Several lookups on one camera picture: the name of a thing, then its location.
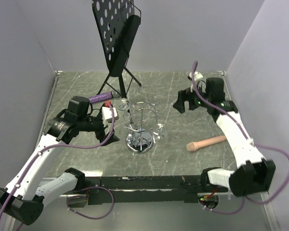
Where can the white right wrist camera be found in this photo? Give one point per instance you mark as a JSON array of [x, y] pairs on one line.
[[197, 76]]

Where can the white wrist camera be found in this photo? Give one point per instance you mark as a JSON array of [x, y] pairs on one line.
[[107, 113], [197, 76]]

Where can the chrome wine glass rack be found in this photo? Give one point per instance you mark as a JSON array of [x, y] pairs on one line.
[[139, 121]]

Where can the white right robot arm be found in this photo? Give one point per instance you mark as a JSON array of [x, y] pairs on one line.
[[254, 173]]

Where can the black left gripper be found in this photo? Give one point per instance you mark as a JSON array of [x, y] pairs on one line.
[[100, 133]]

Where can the black music stand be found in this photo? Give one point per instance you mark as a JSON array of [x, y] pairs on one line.
[[117, 23]]

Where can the purple glitter microphone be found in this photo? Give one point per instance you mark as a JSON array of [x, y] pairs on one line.
[[101, 97]]

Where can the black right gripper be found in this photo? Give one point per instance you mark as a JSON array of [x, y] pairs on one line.
[[185, 95]]

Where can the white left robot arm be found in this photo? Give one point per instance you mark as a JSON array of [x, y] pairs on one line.
[[23, 198]]

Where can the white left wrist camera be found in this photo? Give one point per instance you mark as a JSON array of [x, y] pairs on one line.
[[107, 113]]

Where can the clear wine glass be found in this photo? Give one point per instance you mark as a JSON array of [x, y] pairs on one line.
[[123, 104], [160, 134]]

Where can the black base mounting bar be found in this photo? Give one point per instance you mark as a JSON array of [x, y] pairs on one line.
[[140, 189]]

